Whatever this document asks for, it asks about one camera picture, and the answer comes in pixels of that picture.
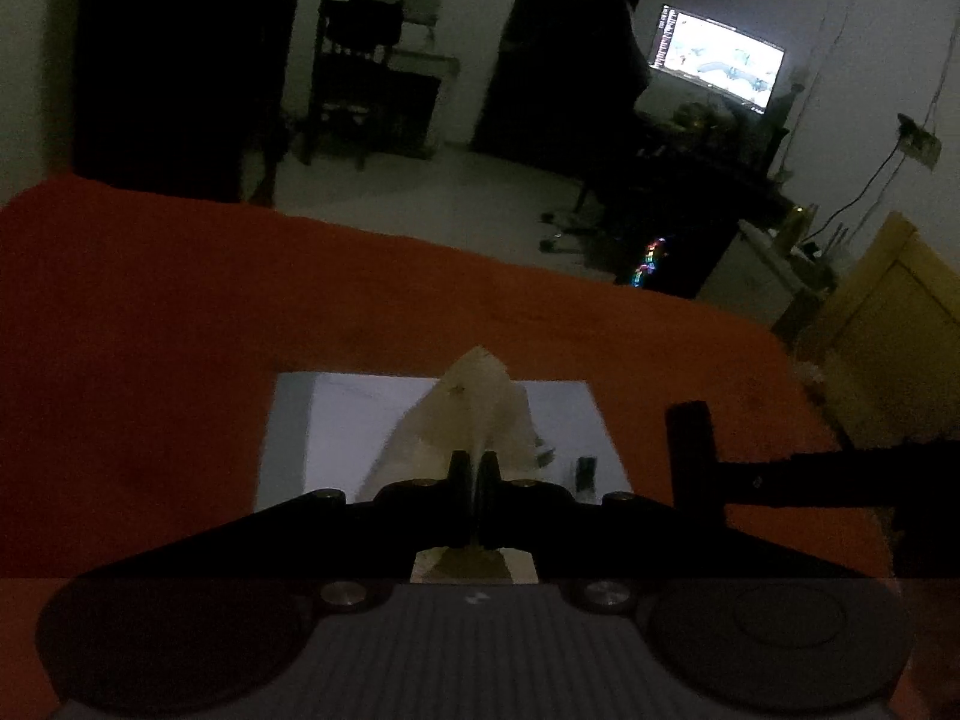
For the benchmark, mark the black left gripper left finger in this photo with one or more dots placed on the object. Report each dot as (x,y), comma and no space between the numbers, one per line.
(458,483)

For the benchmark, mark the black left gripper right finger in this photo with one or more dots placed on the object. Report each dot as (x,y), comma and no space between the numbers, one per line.
(489,482)

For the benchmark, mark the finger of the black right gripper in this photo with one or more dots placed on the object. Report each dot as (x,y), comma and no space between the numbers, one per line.
(694,461)

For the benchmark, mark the beige paper tissue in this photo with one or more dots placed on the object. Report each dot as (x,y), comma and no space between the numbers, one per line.
(474,406)

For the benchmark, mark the white box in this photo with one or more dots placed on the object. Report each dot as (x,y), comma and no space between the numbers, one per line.
(326,430)

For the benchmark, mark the small black clip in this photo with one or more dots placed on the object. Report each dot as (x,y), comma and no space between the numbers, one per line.
(585,473)

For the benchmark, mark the computer tower rgb lights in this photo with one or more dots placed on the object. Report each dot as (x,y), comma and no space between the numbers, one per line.
(649,266)

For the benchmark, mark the white side table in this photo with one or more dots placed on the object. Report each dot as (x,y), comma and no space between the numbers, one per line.
(753,280)

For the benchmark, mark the wooden cabinet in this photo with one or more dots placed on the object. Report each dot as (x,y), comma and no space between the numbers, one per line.
(885,344)

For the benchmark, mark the office chair wheeled base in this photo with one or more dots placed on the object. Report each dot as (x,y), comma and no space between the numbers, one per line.
(572,230)

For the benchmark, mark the red table cloth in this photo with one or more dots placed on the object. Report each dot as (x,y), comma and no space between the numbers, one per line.
(142,336)

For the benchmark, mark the dark wooden chair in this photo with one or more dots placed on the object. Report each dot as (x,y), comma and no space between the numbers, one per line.
(354,42)

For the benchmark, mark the lit computer monitor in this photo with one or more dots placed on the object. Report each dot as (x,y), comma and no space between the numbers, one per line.
(715,56)

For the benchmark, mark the wall power outlet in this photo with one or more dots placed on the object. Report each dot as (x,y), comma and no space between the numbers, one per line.
(916,143)

